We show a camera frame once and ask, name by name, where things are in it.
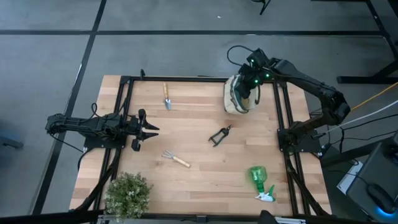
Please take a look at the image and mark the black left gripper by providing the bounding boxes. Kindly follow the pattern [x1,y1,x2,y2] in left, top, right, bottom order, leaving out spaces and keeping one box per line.
[124,108,160,152]

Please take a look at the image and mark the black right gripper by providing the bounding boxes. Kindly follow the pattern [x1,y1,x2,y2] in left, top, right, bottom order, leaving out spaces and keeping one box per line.
[238,48,272,95]

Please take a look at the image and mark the wooden-handled garden trowel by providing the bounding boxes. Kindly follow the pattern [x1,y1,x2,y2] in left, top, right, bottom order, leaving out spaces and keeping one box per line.
[162,82,172,111]

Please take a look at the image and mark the wooden-handled hand rake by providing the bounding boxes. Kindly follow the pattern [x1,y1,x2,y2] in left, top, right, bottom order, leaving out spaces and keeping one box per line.
[161,149,192,169]

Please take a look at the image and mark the black pruning shears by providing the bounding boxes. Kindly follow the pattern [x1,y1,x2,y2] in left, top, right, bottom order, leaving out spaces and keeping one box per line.
[208,124,233,147]

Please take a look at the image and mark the green plastic spray bottle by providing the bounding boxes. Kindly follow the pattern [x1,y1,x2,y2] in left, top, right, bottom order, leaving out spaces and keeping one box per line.
[248,166,277,203]

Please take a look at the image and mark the beige green-trimmed gardening bag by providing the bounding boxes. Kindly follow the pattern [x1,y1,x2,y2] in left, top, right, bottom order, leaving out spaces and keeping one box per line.
[223,73,262,116]

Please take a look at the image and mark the black chair base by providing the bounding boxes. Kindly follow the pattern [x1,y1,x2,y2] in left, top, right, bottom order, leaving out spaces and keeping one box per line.
[251,0,272,16]

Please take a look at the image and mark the small bushy potted plant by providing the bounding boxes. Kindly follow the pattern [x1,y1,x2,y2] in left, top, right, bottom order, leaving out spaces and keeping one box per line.
[104,172,154,222]

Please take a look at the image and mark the white paper sheet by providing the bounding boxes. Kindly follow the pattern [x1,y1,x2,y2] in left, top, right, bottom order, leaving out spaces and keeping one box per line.
[337,161,363,195]

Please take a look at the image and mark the dark grey side desk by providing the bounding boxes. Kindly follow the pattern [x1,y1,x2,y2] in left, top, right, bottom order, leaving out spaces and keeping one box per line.
[346,130,398,222]

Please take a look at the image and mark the black computer mouse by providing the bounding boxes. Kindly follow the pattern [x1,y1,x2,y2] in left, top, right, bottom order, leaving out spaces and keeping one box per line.
[368,183,396,214]

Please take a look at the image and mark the blue-lit computer device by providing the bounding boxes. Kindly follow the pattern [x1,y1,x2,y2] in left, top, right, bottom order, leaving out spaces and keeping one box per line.
[373,203,398,220]

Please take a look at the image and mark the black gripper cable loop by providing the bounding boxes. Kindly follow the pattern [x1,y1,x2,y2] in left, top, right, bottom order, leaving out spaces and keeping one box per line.
[226,45,254,68]

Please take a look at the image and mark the black metal table frame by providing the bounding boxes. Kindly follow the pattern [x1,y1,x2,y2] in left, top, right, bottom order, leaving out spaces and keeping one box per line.
[74,68,332,224]

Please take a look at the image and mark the black desk leg frame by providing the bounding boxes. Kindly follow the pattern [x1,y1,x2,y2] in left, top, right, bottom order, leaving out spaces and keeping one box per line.
[310,0,398,85]

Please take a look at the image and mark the white cable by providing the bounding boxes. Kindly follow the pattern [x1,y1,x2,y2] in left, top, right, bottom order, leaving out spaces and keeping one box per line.
[323,100,398,133]

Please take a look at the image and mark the yellow cable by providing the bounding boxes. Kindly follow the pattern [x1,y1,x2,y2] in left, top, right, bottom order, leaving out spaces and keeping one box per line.
[351,81,398,111]

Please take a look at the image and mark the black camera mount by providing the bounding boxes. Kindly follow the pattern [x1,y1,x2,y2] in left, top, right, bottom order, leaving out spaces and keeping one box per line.
[257,210,280,224]

